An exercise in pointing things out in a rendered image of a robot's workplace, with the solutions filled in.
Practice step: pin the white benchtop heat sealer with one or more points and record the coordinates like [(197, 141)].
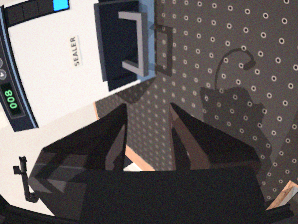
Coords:
[(57, 56)]

